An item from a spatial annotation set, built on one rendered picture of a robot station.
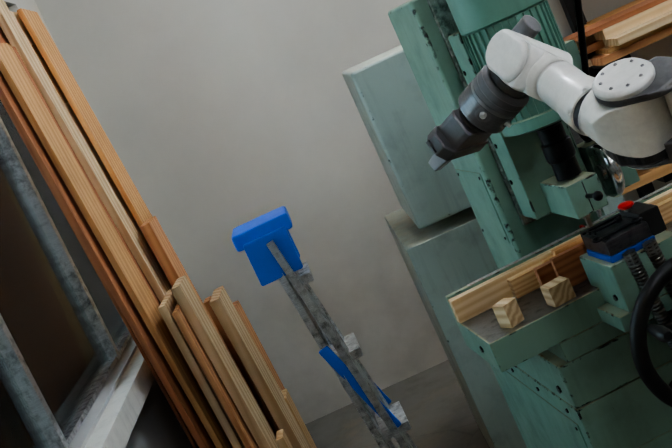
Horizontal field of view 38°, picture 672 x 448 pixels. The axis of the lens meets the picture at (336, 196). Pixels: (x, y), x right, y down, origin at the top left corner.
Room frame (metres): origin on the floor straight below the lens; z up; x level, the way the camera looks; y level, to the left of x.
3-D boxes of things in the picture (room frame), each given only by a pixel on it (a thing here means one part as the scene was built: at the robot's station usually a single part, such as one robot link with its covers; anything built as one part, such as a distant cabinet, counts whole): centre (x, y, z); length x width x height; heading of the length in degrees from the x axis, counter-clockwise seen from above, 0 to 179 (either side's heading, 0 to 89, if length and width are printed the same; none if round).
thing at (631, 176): (2.07, -0.57, 1.02); 0.09 x 0.07 x 0.12; 97
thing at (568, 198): (1.89, -0.44, 1.03); 0.14 x 0.07 x 0.09; 7
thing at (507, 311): (1.72, -0.20, 0.92); 0.03 x 0.03 x 0.05; 30
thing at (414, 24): (2.16, -0.40, 1.16); 0.22 x 0.22 x 0.72; 7
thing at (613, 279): (1.68, -0.44, 0.91); 0.15 x 0.14 x 0.09; 97
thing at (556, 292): (1.72, -0.30, 0.92); 0.05 x 0.04 x 0.04; 103
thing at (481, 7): (1.87, -0.44, 1.35); 0.18 x 0.18 x 0.31
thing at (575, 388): (1.99, -0.42, 0.76); 0.57 x 0.45 x 0.09; 7
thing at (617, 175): (2.02, -0.55, 1.02); 0.12 x 0.03 x 0.12; 7
